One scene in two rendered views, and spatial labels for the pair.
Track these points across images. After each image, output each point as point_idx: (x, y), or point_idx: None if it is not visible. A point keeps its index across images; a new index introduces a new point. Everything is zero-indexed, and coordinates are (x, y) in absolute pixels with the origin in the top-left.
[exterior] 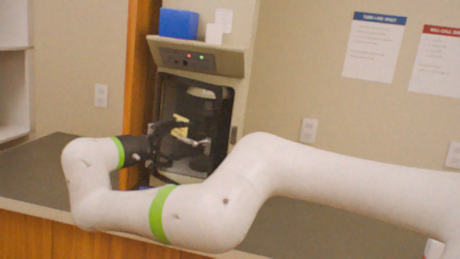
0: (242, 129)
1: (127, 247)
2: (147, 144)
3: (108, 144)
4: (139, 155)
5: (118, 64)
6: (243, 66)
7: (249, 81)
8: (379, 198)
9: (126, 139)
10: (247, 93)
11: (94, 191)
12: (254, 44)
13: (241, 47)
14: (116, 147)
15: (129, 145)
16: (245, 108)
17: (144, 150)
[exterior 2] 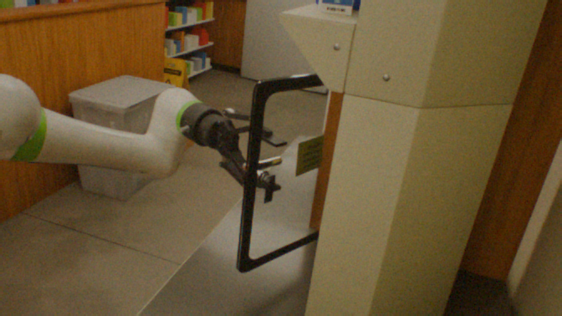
0: (381, 231)
1: None
2: (206, 126)
3: (179, 101)
4: (191, 129)
5: None
6: (307, 58)
7: (407, 124)
8: None
9: (195, 109)
10: (403, 152)
11: (146, 133)
12: (430, 30)
13: (288, 12)
14: (180, 109)
15: (188, 114)
16: (393, 186)
17: (200, 130)
